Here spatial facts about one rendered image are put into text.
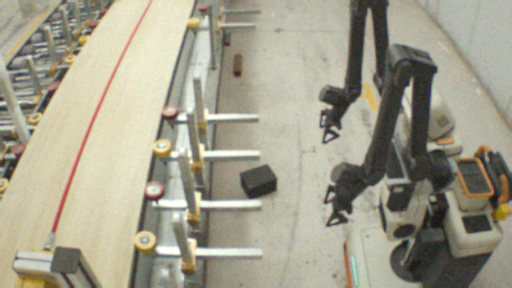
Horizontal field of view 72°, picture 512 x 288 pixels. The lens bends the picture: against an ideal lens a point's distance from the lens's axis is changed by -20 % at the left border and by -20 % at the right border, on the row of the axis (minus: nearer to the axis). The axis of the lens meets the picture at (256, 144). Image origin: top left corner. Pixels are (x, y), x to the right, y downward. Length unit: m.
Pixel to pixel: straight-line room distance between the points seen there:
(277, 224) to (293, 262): 0.30
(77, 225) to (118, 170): 0.33
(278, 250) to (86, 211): 1.28
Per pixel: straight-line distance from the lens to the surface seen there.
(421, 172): 1.32
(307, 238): 2.63
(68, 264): 0.55
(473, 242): 1.81
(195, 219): 1.68
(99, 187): 1.78
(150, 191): 1.70
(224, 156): 1.86
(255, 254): 1.54
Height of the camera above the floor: 2.12
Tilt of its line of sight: 42 degrees down
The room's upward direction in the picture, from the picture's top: 1 degrees counter-clockwise
